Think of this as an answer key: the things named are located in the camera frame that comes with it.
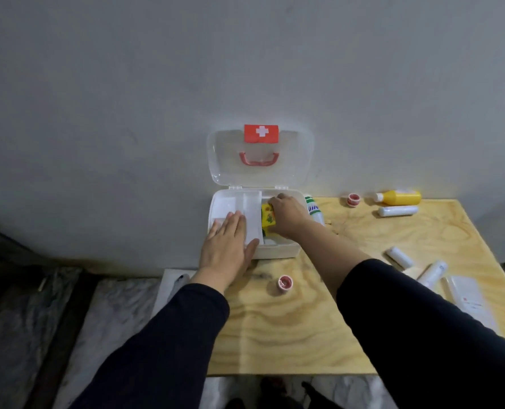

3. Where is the person's left hand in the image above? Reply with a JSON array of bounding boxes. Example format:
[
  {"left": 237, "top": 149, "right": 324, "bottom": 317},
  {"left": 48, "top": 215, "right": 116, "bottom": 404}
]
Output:
[{"left": 190, "top": 210, "right": 260, "bottom": 295}]

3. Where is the person's right hand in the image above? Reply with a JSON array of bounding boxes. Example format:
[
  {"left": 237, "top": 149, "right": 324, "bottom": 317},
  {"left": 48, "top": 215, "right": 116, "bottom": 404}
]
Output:
[{"left": 268, "top": 193, "right": 313, "bottom": 241}]

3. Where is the yellow packet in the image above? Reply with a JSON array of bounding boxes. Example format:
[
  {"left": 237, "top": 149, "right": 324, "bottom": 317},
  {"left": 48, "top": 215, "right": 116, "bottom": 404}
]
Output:
[{"left": 261, "top": 203, "right": 277, "bottom": 240}]

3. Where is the white first aid box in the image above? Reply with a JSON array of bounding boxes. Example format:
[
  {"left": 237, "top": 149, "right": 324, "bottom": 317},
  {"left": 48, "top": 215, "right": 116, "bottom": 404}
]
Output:
[{"left": 206, "top": 124, "right": 315, "bottom": 260}]

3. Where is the person's right forearm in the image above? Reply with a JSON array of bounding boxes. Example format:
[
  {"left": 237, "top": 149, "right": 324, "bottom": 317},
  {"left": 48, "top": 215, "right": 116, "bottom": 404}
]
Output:
[{"left": 294, "top": 220, "right": 505, "bottom": 409}]

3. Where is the person's left forearm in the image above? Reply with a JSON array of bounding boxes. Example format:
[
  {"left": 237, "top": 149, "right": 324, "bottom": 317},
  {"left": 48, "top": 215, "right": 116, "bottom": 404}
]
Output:
[{"left": 70, "top": 278, "right": 231, "bottom": 409}]

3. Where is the white compartment tray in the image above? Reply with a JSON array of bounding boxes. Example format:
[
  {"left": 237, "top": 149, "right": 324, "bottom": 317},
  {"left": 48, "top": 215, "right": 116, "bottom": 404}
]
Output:
[{"left": 211, "top": 191, "right": 262, "bottom": 247}]

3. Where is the white bottle with green label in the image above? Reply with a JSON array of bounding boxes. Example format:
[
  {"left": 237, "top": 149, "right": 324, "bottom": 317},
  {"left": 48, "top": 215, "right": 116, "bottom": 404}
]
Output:
[{"left": 305, "top": 195, "right": 326, "bottom": 226}]

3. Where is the long white tube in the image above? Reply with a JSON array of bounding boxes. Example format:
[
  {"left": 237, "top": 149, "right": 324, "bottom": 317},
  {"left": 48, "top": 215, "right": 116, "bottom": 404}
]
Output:
[{"left": 378, "top": 205, "right": 419, "bottom": 218}]

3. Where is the yellow bottle with white cap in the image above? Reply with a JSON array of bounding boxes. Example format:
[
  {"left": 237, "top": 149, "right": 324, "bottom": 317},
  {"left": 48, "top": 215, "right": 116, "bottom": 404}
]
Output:
[{"left": 373, "top": 190, "right": 422, "bottom": 206}]

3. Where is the short white tube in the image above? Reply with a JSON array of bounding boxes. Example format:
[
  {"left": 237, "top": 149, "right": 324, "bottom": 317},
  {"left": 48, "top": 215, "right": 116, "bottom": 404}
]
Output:
[{"left": 385, "top": 246, "right": 415, "bottom": 269}]

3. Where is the white plastic bottle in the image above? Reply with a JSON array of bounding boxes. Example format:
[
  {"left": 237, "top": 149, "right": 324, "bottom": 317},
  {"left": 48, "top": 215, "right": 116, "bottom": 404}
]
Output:
[{"left": 418, "top": 260, "right": 448, "bottom": 290}]

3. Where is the flat white box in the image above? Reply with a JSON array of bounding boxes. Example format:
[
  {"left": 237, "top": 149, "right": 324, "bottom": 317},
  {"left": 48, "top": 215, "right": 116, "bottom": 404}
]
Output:
[{"left": 446, "top": 275, "right": 501, "bottom": 335}]

